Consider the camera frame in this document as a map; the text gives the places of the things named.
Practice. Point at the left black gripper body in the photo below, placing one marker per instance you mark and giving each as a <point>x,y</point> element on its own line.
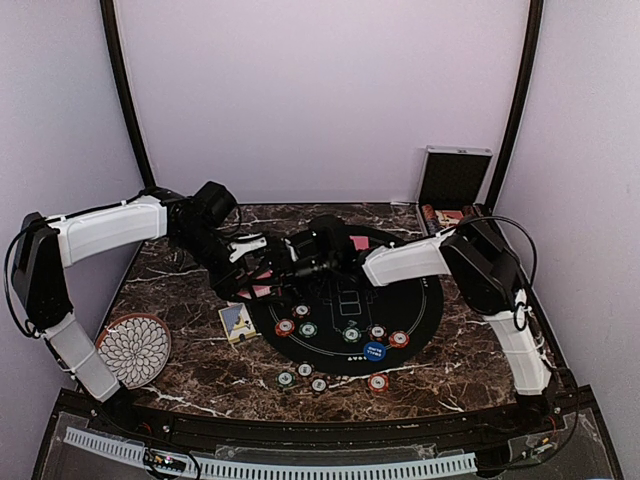
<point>217,278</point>

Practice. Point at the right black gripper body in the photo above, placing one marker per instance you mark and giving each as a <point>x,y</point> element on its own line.
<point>320,269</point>

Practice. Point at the red playing card deck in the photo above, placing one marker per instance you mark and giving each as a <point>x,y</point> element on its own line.
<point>255,292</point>

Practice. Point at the green poker chip stack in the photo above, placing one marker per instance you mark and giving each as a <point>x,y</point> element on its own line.
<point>285,379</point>

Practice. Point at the blue small blind button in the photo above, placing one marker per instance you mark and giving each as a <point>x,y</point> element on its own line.
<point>374,351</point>

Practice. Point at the red poker chip stack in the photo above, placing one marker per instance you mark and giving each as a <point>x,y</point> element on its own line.
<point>378,382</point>

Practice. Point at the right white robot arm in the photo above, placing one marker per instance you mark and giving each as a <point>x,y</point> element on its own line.
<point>488,274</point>

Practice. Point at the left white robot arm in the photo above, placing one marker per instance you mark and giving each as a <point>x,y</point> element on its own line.
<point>47,256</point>

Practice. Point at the yellow playing card box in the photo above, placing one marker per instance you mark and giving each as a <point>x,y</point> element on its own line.
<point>237,323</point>

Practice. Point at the round black poker mat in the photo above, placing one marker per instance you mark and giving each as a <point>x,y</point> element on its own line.
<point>414,306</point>

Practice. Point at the floral ceramic plate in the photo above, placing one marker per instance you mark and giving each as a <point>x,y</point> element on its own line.
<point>136,348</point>

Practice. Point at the aluminium poker chip case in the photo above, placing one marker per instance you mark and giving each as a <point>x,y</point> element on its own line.
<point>450,180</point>

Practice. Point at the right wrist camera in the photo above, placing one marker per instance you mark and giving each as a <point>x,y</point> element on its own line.
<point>332,239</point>

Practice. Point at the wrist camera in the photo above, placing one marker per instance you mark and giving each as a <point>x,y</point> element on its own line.
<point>332,239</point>
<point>245,245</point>

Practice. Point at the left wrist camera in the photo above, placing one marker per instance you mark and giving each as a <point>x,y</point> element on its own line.
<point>245,245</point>

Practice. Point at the white slotted cable duct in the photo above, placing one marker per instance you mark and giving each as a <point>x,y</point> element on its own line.
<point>283,465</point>

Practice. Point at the left black frame post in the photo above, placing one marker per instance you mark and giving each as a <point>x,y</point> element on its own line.
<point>124,93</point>

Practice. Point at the black frame post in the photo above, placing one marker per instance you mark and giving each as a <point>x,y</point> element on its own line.
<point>124,93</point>
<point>516,111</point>

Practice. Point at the right black frame post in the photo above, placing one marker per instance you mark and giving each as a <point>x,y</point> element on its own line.
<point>516,111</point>

